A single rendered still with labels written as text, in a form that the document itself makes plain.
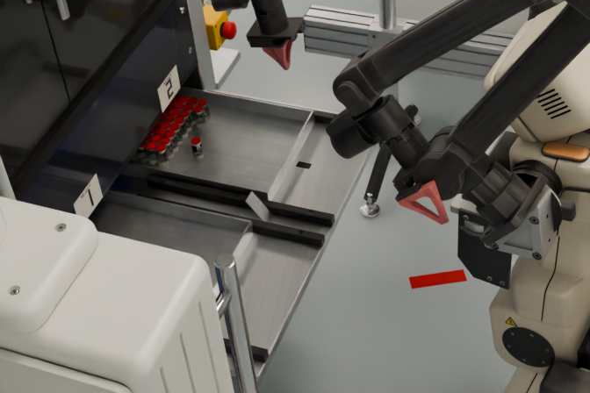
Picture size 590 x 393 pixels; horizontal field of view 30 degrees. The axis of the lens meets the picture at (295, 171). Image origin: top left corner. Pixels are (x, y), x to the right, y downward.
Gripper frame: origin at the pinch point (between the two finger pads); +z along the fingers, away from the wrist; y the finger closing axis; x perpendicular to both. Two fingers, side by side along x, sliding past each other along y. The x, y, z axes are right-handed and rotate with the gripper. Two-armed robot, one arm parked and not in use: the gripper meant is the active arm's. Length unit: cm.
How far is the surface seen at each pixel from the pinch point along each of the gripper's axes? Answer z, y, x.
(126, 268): -43, -30, 94
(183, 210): 14.8, 15.3, 28.0
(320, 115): 18.1, -0.5, -6.7
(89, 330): -43, -30, 103
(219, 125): 16.2, 20.6, -0.1
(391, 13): 46, 14, -87
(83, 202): 0.5, 24.6, 41.9
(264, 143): 18.2, 9.0, 2.9
